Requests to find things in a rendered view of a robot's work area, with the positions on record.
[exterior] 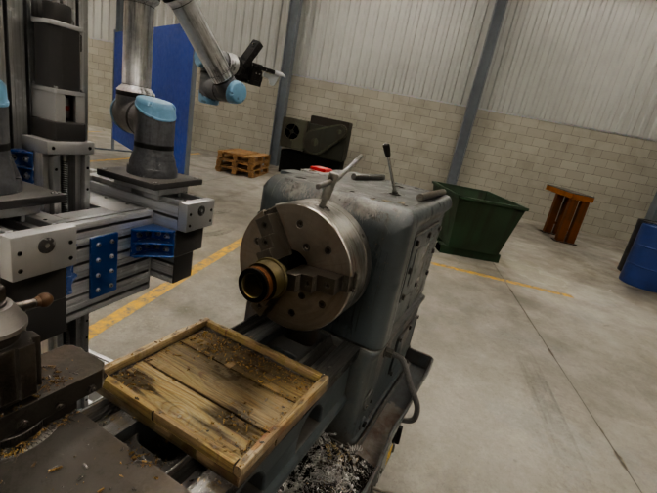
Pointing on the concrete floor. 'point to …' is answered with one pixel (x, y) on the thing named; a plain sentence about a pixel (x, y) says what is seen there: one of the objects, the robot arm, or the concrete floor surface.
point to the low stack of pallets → (242, 161)
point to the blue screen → (164, 86)
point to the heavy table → (566, 213)
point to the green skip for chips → (476, 222)
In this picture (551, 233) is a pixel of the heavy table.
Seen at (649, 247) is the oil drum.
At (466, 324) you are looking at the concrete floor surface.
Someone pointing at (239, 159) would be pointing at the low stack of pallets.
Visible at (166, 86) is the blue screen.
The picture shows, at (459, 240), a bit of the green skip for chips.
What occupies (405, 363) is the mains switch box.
